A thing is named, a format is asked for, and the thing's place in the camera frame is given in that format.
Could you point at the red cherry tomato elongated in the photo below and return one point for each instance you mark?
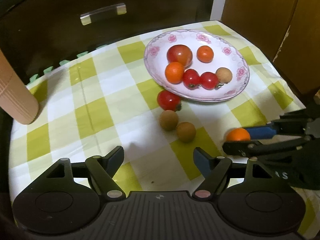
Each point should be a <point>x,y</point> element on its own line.
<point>191,79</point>

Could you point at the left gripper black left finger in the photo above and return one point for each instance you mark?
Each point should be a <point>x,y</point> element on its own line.
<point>101,172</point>

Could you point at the silver drawer handle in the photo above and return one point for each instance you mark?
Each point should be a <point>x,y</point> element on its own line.
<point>110,11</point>

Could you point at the orange mandarin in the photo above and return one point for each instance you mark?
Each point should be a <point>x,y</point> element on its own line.
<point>174,72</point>
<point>205,54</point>
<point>238,134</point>

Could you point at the white floral porcelain plate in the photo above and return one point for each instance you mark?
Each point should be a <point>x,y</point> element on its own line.
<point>225,55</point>

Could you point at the pink ribbed cylindrical container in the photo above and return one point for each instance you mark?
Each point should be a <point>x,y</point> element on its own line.
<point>16,99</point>

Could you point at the brown wooden door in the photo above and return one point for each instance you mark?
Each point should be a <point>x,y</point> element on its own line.
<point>286,31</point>

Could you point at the green foam mat edge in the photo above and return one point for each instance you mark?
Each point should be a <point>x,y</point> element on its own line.
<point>51,68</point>

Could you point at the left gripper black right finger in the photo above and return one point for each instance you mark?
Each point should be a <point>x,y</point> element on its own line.
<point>215,172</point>

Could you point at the green white checkered tablecloth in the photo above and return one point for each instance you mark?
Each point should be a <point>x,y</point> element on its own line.
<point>106,99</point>

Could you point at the brown longan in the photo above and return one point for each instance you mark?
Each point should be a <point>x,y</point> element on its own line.
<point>224,75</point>
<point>168,120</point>
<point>186,132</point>

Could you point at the red cherry tomato with stem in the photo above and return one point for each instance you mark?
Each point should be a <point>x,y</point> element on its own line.
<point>210,81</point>

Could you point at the large red tomato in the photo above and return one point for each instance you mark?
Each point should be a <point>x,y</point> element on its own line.
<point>181,54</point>

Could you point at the dark wooden drawer cabinet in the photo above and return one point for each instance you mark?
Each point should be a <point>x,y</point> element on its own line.
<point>37,34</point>

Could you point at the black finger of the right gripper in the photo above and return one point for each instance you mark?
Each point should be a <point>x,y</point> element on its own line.
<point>255,148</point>
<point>300,123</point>

